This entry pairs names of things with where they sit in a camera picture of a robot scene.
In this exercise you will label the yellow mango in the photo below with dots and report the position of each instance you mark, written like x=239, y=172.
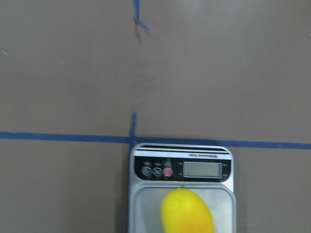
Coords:
x=183, y=211

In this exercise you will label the silver digital kitchen scale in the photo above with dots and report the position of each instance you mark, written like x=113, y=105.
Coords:
x=176, y=188

